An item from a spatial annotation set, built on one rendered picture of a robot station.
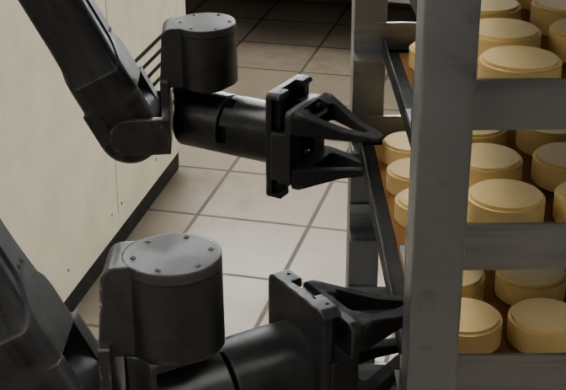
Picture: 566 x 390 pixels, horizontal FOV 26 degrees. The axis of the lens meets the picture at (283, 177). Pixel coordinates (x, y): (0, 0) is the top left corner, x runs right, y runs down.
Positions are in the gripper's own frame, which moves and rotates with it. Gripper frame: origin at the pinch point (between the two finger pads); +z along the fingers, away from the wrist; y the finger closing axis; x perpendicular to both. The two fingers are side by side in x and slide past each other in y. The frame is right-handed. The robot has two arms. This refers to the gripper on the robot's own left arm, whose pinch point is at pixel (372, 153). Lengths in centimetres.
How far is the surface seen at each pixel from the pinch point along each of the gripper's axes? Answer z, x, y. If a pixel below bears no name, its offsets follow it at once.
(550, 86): 23.5, -27.9, 19.1
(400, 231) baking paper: 7.7, -11.2, -1.0
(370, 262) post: -2.4, 5.5, -14.1
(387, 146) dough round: 1.2, 0.5, 0.8
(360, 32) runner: -3.6, 4.6, 9.4
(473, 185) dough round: 17.8, -23.5, 10.0
